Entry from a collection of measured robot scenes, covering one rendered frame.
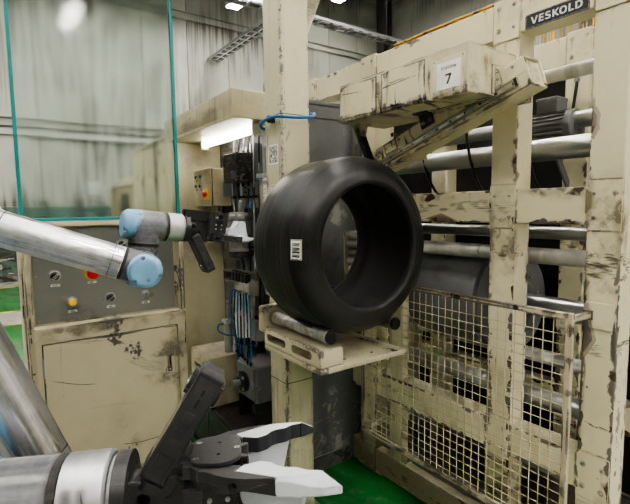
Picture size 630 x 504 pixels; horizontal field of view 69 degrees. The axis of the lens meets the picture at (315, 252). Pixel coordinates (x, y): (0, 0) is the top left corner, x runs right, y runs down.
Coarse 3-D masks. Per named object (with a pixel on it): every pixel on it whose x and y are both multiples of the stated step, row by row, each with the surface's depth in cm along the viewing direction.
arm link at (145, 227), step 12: (120, 216) 116; (132, 216) 113; (144, 216) 114; (156, 216) 116; (168, 216) 118; (120, 228) 115; (132, 228) 112; (144, 228) 114; (156, 228) 116; (168, 228) 117; (132, 240) 114; (144, 240) 114; (156, 240) 117
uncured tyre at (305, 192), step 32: (352, 160) 144; (288, 192) 141; (320, 192) 135; (352, 192) 175; (384, 192) 169; (256, 224) 151; (288, 224) 134; (320, 224) 134; (384, 224) 179; (416, 224) 157; (256, 256) 150; (288, 256) 134; (320, 256) 135; (384, 256) 180; (416, 256) 158; (288, 288) 139; (320, 288) 136; (352, 288) 179; (384, 288) 172; (320, 320) 142; (352, 320) 144; (384, 320) 156
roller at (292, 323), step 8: (280, 312) 170; (272, 320) 169; (280, 320) 165; (288, 320) 161; (296, 320) 158; (288, 328) 162; (296, 328) 156; (304, 328) 152; (312, 328) 149; (320, 328) 147; (312, 336) 149; (320, 336) 145; (328, 336) 142; (336, 336) 144
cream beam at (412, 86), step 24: (456, 48) 136; (480, 48) 136; (384, 72) 161; (408, 72) 152; (432, 72) 144; (480, 72) 137; (360, 96) 172; (384, 96) 162; (408, 96) 153; (432, 96) 145; (456, 96) 141; (480, 96) 141; (360, 120) 177; (384, 120) 178; (408, 120) 179
